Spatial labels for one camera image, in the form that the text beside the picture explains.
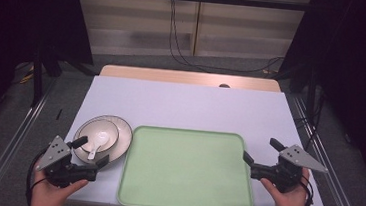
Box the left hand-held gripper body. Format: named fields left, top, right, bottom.
left=32, top=132, right=103, bottom=192

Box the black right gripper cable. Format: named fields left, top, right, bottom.
left=297, top=175, right=317, bottom=206

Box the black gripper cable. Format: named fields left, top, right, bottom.
left=297, top=175, right=317, bottom=206
left=23, top=145, right=51, bottom=206

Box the white plate with dark rim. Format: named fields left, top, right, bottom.
left=70, top=112, right=136, bottom=169

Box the white table cover board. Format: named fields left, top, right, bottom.
left=59, top=72, right=340, bottom=206

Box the black curtain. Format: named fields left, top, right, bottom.
left=269, top=0, right=366, bottom=190
left=0, top=0, right=100, bottom=153

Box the white ceramic spoon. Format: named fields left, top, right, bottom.
left=87, top=130, right=111, bottom=163

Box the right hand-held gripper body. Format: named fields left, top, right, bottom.
left=248, top=140, right=331, bottom=198

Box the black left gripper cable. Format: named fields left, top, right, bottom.
left=23, top=145, right=51, bottom=206

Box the person's right hand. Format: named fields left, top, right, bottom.
left=257, top=164, right=312, bottom=206

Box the person's left hand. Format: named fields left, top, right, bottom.
left=28, top=169, right=90, bottom=206

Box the wooden table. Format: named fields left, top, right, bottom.
left=98, top=63, right=282, bottom=93

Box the black metal stand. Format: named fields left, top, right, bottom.
left=27, top=44, right=48, bottom=109

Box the white bowl with dark rim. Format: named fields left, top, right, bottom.
left=75, top=116, right=121, bottom=156

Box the aluminium floor rail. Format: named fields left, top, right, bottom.
left=0, top=73, right=58, bottom=206
left=282, top=95, right=366, bottom=206

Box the yellow floor cable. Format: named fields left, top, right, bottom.
left=17, top=64, right=37, bottom=86

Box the black wall cable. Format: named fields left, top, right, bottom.
left=165, top=0, right=289, bottom=80
left=164, top=0, right=289, bottom=78

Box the light green tray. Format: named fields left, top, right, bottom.
left=115, top=123, right=260, bottom=206

